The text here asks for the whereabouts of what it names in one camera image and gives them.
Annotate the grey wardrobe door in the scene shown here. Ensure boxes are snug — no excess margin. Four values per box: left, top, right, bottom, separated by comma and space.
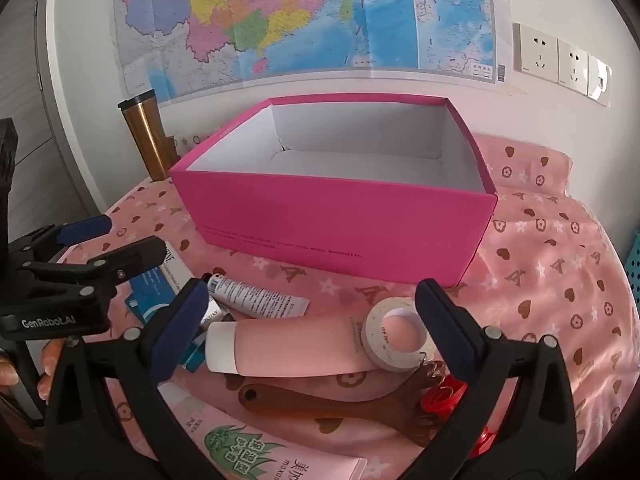
1, 0, 99, 240

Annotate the white wall socket panel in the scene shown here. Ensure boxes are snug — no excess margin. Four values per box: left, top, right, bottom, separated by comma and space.
513, 23, 613, 107

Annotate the white tape roll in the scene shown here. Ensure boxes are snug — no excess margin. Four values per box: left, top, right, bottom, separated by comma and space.
361, 297, 435, 373

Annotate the colourful wall map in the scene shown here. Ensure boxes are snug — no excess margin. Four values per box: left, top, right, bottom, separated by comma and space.
113, 0, 513, 102

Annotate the person's left hand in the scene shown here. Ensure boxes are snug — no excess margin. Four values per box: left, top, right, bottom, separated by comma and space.
0, 339, 64, 402

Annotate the copper travel mug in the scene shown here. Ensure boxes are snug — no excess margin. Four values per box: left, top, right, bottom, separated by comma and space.
118, 89, 179, 181

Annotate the small white ointment tube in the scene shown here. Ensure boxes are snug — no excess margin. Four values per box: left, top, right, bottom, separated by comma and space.
207, 274, 309, 318

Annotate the pink aloe cream tube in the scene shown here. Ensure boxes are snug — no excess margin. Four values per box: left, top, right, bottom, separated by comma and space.
158, 382, 368, 480

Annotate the large pink cream tube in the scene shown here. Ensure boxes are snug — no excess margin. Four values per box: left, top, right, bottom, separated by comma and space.
205, 312, 378, 378

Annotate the blue perforated plastic basket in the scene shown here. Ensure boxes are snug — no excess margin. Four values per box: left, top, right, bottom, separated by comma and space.
624, 230, 640, 311

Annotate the pink cardboard box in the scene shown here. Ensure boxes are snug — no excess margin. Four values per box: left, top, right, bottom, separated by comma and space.
170, 93, 498, 286

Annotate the blue white medicine box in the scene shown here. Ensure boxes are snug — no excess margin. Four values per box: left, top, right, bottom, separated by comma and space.
125, 242, 233, 373

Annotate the red corkscrew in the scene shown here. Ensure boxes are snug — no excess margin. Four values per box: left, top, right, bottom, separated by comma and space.
418, 374, 497, 461

